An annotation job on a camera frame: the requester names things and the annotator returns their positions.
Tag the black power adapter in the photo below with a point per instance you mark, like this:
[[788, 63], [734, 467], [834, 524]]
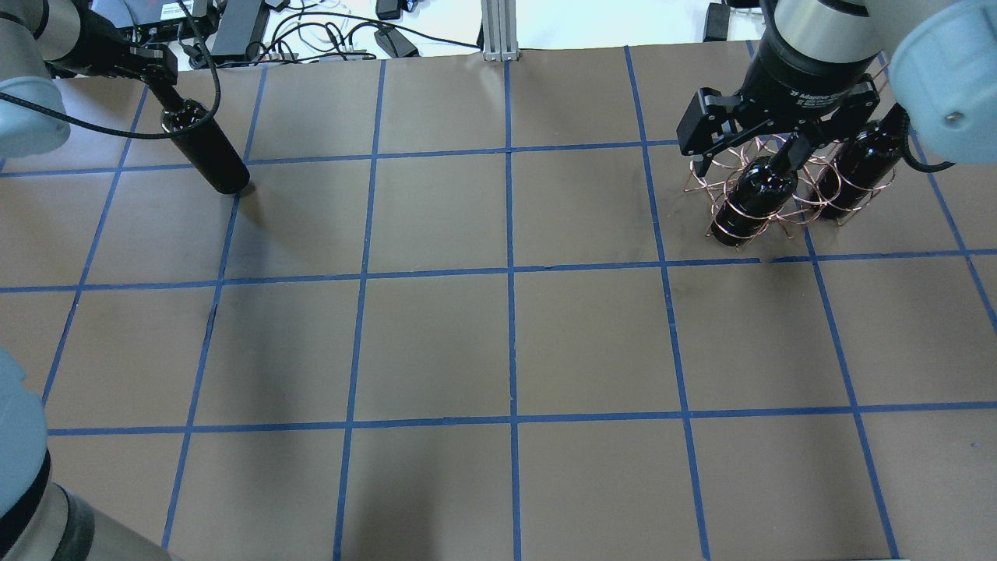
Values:
[[239, 34]]

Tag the dark wine bottle in rack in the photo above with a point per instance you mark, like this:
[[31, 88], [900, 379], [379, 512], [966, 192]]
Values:
[[759, 194]]

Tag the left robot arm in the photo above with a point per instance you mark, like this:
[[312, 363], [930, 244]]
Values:
[[41, 520]]

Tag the dark wine bottle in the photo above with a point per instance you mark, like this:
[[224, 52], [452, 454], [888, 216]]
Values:
[[201, 140], [759, 194]]

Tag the aluminium frame post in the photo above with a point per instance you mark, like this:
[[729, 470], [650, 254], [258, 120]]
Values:
[[500, 42]]

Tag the copper wire wine rack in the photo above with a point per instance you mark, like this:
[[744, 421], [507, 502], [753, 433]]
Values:
[[776, 151]]

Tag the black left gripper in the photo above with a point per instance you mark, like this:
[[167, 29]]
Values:
[[103, 43]]

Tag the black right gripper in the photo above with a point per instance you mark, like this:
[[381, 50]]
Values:
[[810, 72]]

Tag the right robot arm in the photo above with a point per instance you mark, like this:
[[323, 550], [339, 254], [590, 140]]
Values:
[[941, 54]]

